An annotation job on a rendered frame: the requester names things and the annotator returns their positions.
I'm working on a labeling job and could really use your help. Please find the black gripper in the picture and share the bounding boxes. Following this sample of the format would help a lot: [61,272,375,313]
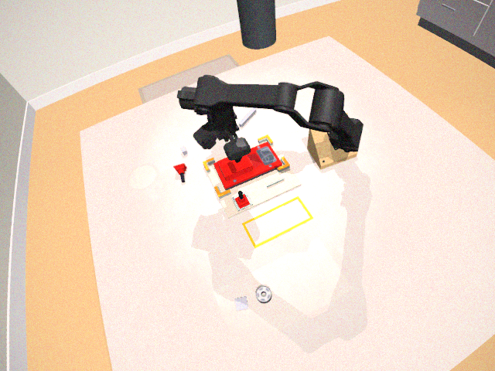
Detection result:
[207,111,251,163]

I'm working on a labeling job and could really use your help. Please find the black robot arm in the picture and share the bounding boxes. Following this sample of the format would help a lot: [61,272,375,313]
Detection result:
[176,75,364,152]

